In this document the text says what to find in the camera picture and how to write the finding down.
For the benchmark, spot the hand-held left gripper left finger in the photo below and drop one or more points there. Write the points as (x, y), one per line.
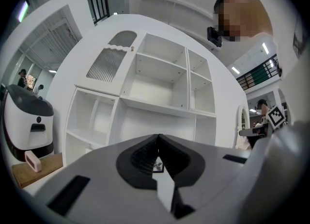
(101, 174)

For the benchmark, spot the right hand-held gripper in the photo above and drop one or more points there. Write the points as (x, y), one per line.
(276, 117)

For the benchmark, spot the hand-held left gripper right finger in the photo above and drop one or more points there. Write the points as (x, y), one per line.
(213, 169)

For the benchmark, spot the black framed picture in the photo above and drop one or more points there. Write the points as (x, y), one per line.
(158, 166)

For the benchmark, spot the white ornate dressing table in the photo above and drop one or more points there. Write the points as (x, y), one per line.
(242, 143)

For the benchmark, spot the oval white-framed mirror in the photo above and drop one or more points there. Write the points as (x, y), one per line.
(244, 118)

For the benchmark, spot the wooden side table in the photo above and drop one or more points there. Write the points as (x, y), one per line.
(48, 167)

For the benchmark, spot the black balcony railing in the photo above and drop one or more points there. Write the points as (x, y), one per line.
(256, 75)

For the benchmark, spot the rectangular ceiling light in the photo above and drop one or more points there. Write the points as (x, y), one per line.
(23, 11)
(235, 70)
(265, 48)

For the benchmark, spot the small pink clock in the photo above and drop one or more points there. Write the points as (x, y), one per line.
(32, 161)

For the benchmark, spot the person's white shirt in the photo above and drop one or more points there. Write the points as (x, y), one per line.
(285, 60)

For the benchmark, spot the white black-trimmed machine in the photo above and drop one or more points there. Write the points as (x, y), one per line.
(26, 126)

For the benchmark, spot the white shelf cabinet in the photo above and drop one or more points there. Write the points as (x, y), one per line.
(155, 89)

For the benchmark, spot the person's head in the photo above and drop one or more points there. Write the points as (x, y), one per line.
(254, 14)

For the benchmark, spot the black head camera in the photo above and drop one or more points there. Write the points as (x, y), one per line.
(214, 36)

